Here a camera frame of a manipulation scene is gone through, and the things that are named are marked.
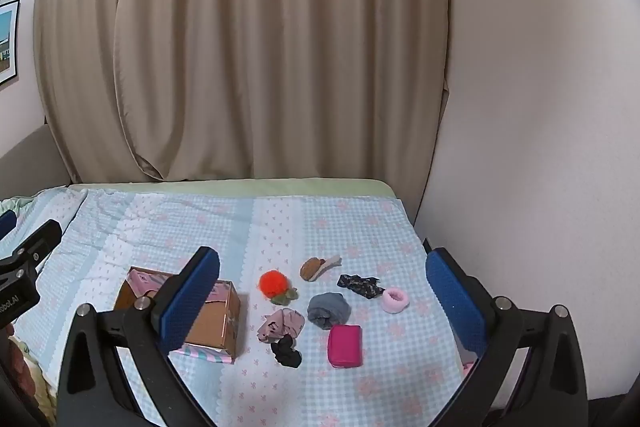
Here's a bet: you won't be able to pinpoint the black scrunchie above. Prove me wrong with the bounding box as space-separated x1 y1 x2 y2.
271 335 303 369

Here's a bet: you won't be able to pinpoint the grey rolled socks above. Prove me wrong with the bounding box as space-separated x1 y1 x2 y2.
307 292 352 329

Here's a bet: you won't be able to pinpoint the beige curtain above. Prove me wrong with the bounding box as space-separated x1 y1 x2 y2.
32 0 451 184

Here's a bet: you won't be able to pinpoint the pink fluffy scrunchie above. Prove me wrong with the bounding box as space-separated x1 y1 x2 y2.
382 287 411 313

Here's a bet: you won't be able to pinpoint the pink cloth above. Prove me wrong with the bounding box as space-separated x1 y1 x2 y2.
126 269 173 299

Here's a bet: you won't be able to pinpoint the cardboard box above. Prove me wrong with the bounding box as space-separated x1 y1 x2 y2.
114 266 242 350

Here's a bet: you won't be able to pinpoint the framed wall picture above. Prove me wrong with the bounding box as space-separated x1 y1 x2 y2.
0 0 21 86

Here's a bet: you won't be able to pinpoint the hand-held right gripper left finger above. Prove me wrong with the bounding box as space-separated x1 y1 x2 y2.
57 247 221 427

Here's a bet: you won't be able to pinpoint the dark patterned scrunchie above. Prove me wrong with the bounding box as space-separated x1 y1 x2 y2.
337 273 386 300

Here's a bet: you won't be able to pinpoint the magenta pouch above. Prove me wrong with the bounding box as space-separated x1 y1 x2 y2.
327 324 363 369

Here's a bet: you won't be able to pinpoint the brown plush toy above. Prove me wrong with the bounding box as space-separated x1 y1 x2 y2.
300 256 343 282

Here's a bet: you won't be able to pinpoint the blue checked blanket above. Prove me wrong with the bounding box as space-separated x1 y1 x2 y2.
0 187 476 427

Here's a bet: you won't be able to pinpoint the orange pompom with green leaves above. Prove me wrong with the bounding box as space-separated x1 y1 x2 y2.
258 270 299 305

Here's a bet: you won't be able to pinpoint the pastel striped cloth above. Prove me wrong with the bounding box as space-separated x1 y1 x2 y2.
172 343 236 365

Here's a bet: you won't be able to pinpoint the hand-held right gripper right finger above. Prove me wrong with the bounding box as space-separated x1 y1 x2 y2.
424 239 589 427

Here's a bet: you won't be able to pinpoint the pink grey patterned scrunchie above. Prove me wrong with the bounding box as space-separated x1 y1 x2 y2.
257 307 306 342

